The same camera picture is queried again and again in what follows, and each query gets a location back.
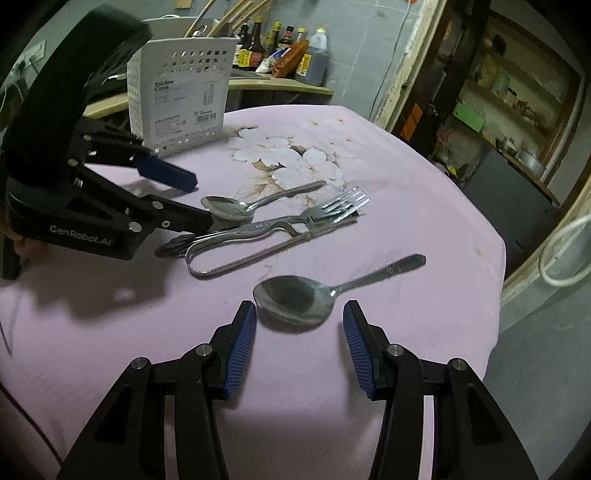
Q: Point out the metal pot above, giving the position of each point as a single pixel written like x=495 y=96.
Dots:
x=531 y=162

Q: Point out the metal tongs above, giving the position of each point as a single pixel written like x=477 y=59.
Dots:
x=240 y=263

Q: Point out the green box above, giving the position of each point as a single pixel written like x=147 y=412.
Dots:
x=468 y=117

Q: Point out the slim yellow cap bottle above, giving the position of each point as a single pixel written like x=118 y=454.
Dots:
x=301 y=34

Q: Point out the pink floral tablecloth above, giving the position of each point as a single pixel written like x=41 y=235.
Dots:
x=300 y=438

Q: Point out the wooden countertop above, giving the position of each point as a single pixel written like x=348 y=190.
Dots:
x=277 y=85

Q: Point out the person's left hand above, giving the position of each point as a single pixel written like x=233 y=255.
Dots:
x=32 y=249

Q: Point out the red label sauce bottle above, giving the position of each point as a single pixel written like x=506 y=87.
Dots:
x=287 y=36

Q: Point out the large dark liquid jug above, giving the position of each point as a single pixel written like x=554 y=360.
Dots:
x=314 y=60

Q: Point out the grey cabinet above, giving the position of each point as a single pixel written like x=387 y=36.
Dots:
x=508 y=207

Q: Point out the small metal spoon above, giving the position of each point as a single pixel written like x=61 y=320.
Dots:
x=226 y=208

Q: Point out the large metal spoon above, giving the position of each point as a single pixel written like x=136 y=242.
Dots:
x=291 y=300

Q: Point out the dark pump bottle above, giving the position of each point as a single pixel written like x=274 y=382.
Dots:
x=241 y=53

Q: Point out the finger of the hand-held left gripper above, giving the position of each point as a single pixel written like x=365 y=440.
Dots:
x=168 y=173
x=184 y=217

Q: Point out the white packet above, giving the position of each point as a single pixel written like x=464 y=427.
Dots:
x=268 y=62

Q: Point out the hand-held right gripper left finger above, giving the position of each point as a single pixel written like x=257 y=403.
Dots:
x=240 y=355

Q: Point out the white perforated utensil holder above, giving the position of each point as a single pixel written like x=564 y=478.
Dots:
x=184 y=101

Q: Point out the metal fork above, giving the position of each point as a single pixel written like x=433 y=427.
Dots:
x=341 y=203
x=173 y=247

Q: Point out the wooden door frame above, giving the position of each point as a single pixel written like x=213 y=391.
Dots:
x=411 y=69

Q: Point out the dark soy sauce bottle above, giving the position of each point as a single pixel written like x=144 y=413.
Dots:
x=256 y=48

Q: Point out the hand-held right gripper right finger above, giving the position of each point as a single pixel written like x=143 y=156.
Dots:
x=358 y=355

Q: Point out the pantry shelf unit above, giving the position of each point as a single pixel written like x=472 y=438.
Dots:
x=517 y=83

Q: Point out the orange brown packet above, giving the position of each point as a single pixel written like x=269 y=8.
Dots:
x=291 y=57

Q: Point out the yellow cap sauce bottle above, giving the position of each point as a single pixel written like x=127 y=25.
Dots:
x=273 y=39

